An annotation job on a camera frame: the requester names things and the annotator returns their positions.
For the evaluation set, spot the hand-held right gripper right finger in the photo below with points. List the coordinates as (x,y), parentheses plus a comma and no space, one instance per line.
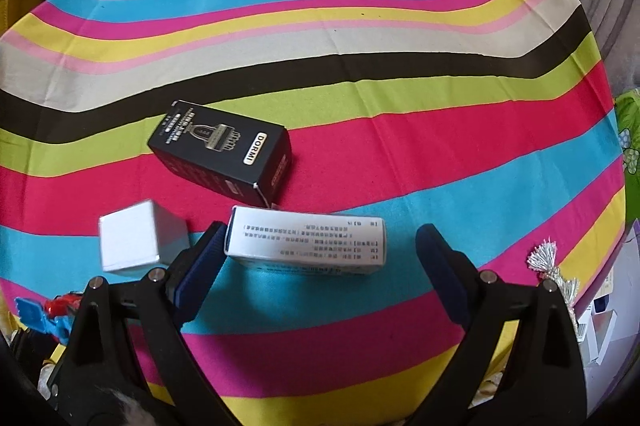
(442,271)

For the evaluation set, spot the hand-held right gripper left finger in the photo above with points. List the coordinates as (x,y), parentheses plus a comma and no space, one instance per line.
(200,276)

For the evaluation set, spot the white box with blue label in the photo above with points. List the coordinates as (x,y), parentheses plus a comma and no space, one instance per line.
(300,231)

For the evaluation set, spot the purple white cardboard box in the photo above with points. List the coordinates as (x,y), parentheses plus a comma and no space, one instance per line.
(620,346)

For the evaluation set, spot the white grey cube box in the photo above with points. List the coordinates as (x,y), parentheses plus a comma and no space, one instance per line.
(130,236)

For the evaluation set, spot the silver cushion tassel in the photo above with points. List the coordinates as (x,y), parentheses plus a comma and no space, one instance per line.
(545,258)

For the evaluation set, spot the dark printed box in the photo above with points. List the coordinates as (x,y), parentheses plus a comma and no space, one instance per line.
(215,145)

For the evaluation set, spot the small blue block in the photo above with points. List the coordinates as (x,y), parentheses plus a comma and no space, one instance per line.
(601,303)

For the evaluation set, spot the colourful striped cloth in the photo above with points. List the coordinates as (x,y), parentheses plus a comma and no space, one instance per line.
(350,55)

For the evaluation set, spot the green cartoon mat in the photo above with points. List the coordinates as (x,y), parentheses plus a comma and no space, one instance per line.
(630,125)

